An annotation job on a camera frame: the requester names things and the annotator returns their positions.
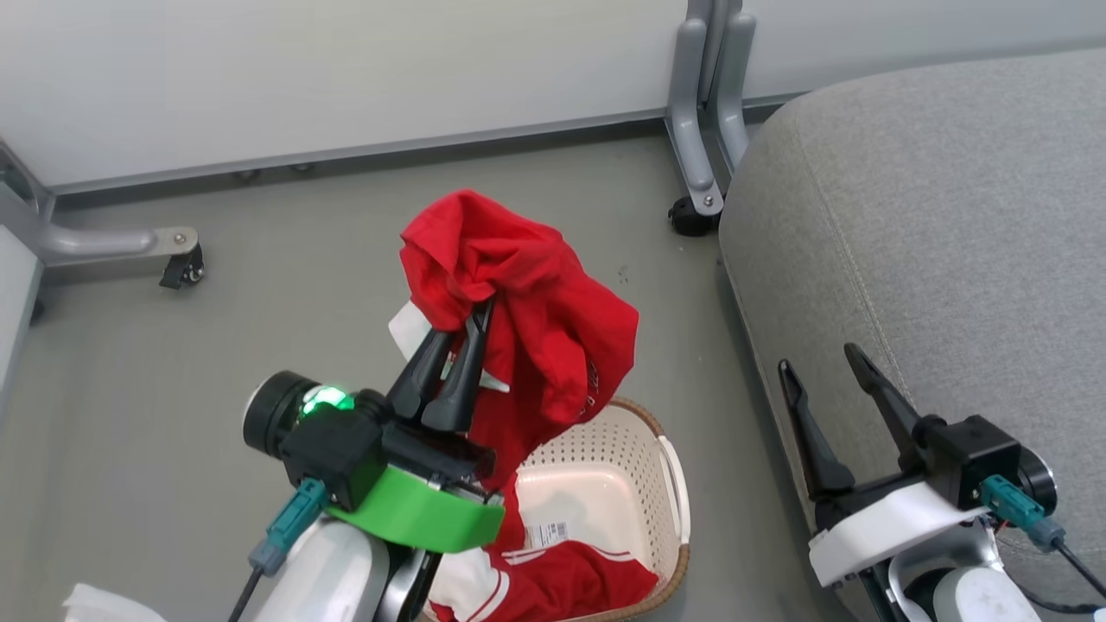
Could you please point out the grey braced partition leg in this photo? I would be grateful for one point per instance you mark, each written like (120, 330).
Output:
(95, 242)

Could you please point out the red and white sports garment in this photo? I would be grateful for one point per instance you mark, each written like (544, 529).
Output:
(536, 302)

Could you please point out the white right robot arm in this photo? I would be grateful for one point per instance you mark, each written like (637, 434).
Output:
(976, 596)

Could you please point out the cream perforated laundry basket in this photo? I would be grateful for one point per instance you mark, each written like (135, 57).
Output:
(605, 484)

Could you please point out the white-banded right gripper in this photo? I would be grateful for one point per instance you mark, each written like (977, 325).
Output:
(881, 527)

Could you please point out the grey fabric sofa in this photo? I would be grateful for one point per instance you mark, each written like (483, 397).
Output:
(933, 216)

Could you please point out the white crumpled object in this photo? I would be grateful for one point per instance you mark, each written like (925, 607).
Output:
(104, 605)

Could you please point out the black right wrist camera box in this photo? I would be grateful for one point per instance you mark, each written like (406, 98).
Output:
(985, 458)

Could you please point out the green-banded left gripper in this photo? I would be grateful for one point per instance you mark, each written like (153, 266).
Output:
(423, 514)

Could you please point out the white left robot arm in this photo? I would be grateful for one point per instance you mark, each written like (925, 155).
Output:
(333, 574)

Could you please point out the black caster wheel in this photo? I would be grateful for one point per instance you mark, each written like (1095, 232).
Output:
(183, 272)
(689, 220)

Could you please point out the barcode label sticker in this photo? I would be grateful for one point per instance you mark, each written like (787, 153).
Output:
(546, 536)

